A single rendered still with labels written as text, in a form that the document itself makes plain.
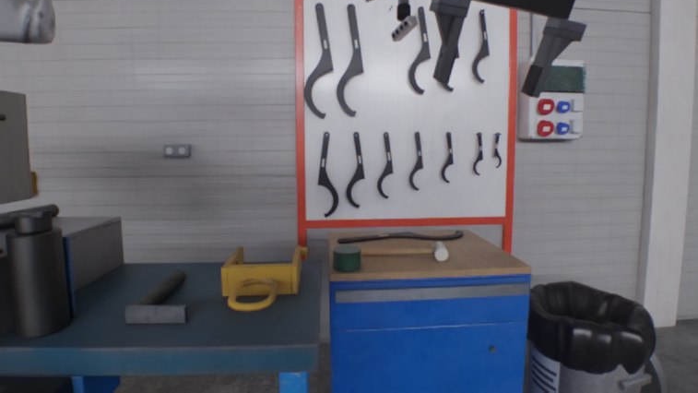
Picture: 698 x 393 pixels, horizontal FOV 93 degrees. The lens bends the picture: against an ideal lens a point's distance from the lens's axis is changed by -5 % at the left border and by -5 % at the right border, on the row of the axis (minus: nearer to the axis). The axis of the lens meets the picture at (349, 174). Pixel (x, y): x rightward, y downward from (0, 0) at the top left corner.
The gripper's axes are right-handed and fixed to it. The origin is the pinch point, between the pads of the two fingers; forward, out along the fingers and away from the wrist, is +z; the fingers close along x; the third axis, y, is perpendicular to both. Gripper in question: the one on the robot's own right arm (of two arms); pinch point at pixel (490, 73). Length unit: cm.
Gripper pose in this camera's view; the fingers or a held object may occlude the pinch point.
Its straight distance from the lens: 51.6
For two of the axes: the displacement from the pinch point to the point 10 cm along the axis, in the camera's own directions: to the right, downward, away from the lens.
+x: 9.8, 1.0, 1.5
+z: -1.6, 8.8, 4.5
